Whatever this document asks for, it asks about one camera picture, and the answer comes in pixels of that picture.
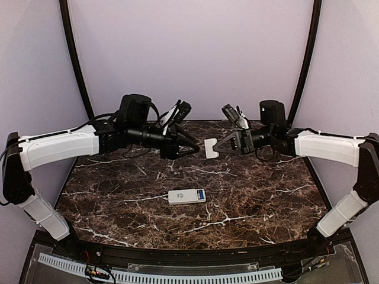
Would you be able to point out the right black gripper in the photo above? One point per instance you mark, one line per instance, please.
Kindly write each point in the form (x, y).
(247, 146)

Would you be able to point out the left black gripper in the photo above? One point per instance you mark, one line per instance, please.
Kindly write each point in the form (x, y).
(172, 142)

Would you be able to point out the white battery cover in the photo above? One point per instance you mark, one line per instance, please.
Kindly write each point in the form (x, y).
(210, 153)

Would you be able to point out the white remote control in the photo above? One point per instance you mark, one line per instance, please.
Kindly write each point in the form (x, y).
(184, 196)

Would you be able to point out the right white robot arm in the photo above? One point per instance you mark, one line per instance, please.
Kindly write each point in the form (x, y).
(276, 132)

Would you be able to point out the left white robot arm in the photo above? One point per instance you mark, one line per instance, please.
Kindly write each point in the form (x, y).
(103, 134)

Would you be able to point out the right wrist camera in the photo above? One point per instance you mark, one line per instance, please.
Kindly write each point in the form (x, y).
(236, 116)

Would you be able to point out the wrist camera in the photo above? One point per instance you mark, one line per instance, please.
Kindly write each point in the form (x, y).
(176, 114)
(236, 116)

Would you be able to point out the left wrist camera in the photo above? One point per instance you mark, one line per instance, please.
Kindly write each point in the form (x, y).
(176, 114)

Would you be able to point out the white slotted cable duct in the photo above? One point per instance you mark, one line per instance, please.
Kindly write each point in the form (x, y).
(141, 273)

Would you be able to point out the black front rail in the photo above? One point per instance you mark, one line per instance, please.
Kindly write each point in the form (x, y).
(287, 254)

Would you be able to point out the right black frame post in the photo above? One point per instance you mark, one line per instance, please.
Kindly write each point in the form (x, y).
(308, 54)

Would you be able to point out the black frame post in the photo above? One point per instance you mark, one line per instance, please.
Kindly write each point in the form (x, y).
(308, 54)
(74, 58)

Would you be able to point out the left black frame post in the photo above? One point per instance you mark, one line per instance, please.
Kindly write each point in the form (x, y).
(74, 58)

